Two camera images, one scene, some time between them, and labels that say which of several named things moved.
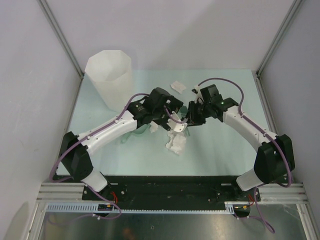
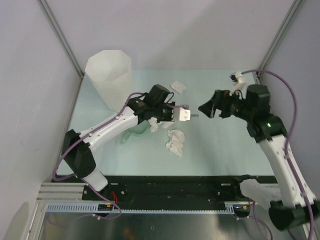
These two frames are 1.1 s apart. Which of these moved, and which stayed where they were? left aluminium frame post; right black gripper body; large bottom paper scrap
Moved: right black gripper body
Stayed: large bottom paper scrap; left aluminium frame post
